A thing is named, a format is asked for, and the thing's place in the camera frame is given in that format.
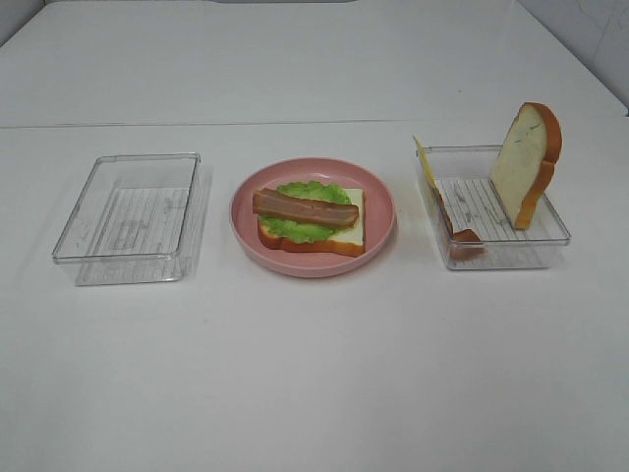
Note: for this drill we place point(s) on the green lettuce leaf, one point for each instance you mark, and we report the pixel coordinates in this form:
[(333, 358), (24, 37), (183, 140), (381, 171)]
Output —
[(305, 232)]

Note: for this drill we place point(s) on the white bread slice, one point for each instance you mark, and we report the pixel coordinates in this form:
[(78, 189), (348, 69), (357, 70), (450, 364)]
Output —
[(348, 242)]

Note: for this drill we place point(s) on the tray bacon strip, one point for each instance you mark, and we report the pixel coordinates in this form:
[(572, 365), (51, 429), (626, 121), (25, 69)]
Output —
[(463, 245), (271, 203)]

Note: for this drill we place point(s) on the pink round plate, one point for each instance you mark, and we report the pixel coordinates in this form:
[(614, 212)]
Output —
[(380, 219)]

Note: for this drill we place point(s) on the yellow cheese slice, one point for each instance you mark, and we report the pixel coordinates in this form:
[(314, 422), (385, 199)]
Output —
[(426, 172)]

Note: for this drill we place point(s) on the clear right plastic tray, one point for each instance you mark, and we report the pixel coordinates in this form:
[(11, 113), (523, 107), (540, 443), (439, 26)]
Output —
[(462, 177)]

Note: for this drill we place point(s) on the clear plastic tray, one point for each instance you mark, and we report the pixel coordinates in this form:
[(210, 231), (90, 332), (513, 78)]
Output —
[(138, 219), (462, 177)]

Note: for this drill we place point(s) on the clear left plastic tray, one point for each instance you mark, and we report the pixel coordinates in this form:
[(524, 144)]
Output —
[(138, 219)]

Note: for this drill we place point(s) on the upright bread slice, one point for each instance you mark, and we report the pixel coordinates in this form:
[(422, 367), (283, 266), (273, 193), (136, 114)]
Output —
[(526, 162)]

